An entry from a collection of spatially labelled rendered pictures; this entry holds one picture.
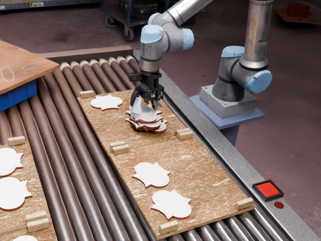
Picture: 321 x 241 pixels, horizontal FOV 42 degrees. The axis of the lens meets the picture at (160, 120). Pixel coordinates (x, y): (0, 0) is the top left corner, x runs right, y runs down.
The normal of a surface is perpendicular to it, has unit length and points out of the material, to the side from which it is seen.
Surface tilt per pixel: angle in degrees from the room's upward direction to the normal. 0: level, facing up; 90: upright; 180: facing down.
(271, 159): 0
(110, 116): 0
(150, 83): 90
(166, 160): 0
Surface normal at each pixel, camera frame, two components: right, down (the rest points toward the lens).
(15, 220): 0.08, -0.83
